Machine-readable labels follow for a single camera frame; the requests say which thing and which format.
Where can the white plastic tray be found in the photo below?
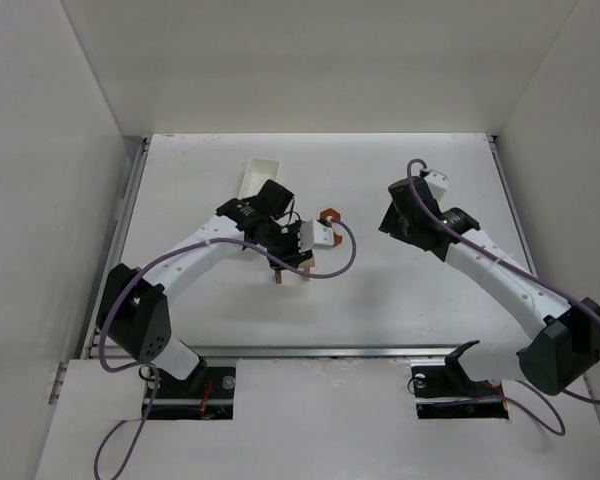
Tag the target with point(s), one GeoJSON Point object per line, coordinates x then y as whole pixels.
{"type": "Point", "coordinates": [258, 171]}

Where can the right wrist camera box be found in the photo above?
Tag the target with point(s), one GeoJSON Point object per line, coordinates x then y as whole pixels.
{"type": "Point", "coordinates": [436, 181]}

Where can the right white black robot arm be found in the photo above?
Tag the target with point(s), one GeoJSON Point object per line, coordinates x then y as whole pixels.
{"type": "Point", "coordinates": [563, 335]}

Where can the front aluminium rail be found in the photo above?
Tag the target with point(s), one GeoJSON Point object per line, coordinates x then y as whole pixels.
{"type": "Point", "coordinates": [284, 352]}

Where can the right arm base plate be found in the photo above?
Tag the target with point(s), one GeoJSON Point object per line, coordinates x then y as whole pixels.
{"type": "Point", "coordinates": [443, 393]}

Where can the left aluminium rail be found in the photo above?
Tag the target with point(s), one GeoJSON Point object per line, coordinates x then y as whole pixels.
{"type": "Point", "coordinates": [136, 152]}

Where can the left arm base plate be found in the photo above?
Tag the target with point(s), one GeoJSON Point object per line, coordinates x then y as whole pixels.
{"type": "Point", "coordinates": [209, 399]}

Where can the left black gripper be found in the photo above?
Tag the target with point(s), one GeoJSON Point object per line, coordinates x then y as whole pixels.
{"type": "Point", "coordinates": [287, 255]}

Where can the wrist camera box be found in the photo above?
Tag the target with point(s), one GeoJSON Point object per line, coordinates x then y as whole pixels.
{"type": "Point", "coordinates": [314, 234]}
{"type": "Point", "coordinates": [436, 181]}

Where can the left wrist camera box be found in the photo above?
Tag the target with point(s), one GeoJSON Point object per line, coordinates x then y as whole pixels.
{"type": "Point", "coordinates": [314, 234]}

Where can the long light wood block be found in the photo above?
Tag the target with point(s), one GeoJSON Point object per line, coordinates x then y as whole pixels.
{"type": "Point", "coordinates": [307, 262]}

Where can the orange roof wood block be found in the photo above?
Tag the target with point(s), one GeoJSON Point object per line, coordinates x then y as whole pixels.
{"type": "Point", "coordinates": [329, 215]}

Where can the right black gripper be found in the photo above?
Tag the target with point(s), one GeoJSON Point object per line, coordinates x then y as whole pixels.
{"type": "Point", "coordinates": [397, 220]}

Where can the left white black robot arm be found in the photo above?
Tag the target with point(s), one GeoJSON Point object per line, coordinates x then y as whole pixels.
{"type": "Point", "coordinates": [134, 310]}

